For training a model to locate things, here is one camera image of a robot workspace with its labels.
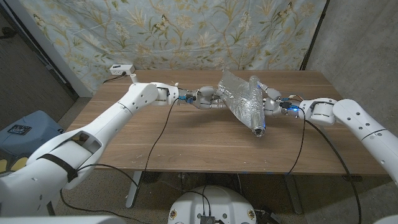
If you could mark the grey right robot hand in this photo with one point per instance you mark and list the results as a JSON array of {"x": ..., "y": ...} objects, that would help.
[{"x": 272, "y": 99}]

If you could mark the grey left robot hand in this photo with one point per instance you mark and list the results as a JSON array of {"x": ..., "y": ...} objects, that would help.
[{"x": 206, "y": 98}]

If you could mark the crinkled aluminum foil roll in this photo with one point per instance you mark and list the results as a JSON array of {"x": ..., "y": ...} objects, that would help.
[{"x": 245, "y": 99}]

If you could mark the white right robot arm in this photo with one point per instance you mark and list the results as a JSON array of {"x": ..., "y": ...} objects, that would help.
[{"x": 357, "y": 124}]

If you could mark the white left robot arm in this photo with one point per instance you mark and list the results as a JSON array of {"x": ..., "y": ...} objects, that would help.
[{"x": 93, "y": 140}]

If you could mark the white plastic tube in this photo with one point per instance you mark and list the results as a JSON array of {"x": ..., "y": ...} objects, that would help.
[{"x": 134, "y": 77}]

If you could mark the floral light blue backdrop cloth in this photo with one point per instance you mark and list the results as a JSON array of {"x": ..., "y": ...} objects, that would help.
[{"x": 202, "y": 37}]

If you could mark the black backdrop stand pole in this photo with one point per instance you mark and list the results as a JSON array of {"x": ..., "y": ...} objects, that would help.
[{"x": 312, "y": 34}]

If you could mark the white power strip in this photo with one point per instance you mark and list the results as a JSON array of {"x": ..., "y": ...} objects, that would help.
[{"x": 122, "y": 69}]

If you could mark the grey table leg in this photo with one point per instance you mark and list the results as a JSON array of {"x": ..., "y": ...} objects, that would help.
[{"x": 293, "y": 196}]

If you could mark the white robot torso dome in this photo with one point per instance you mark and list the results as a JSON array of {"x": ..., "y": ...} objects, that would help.
[{"x": 214, "y": 202}]

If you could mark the white table leg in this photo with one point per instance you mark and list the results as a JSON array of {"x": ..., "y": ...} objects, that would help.
[{"x": 133, "y": 189}]

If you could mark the small grey finned module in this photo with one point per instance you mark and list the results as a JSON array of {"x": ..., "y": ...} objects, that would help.
[{"x": 207, "y": 219}]

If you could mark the black flat printed card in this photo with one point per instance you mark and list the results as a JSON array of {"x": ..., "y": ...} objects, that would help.
[{"x": 19, "y": 129}]

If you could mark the black mat with yellow pads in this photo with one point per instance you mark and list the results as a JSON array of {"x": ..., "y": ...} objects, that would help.
[{"x": 12, "y": 164}]

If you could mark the white slanted frame post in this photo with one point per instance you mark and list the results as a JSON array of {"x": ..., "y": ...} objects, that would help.
[{"x": 50, "y": 49}]

